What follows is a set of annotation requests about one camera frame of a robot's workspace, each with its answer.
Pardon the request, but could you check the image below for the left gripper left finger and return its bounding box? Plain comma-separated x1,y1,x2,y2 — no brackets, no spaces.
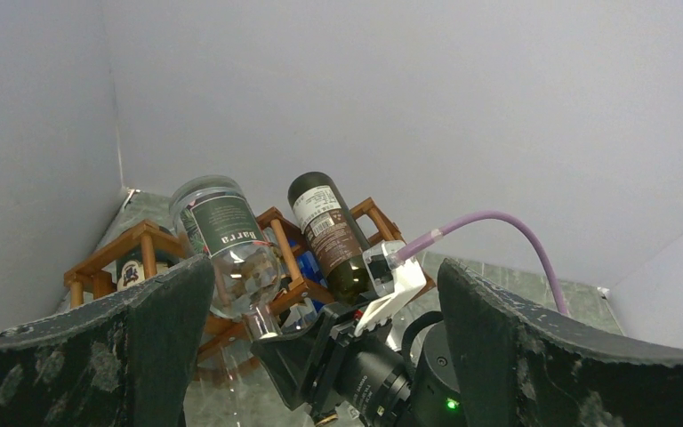
0,255,214,426

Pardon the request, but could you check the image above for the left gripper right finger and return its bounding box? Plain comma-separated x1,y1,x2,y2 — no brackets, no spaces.
437,259,683,426

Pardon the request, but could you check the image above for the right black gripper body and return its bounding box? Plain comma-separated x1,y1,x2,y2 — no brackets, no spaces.
303,302,401,424

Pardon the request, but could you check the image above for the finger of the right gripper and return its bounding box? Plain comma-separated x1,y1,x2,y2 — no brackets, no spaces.
250,328,325,412

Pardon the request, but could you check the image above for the blue square Blue Dash bottle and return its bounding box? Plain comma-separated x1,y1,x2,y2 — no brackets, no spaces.
285,245,330,313

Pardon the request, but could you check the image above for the dark green wine bottle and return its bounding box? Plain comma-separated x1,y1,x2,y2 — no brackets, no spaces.
116,245,181,291

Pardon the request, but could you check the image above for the olive wine bottle black top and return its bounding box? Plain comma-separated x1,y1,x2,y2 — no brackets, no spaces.
287,172,372,305

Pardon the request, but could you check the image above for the clear bottle with silver cap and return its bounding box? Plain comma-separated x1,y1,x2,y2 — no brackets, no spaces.
169,174,281,341

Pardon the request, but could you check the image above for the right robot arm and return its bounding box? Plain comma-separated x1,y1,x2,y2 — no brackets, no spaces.
251,302,466,426

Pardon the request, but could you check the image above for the brown wooden wine rack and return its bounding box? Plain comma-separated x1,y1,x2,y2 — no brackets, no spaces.
63,197,402,362

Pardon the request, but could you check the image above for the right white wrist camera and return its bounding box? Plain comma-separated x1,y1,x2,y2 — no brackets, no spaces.
354,239,431,337

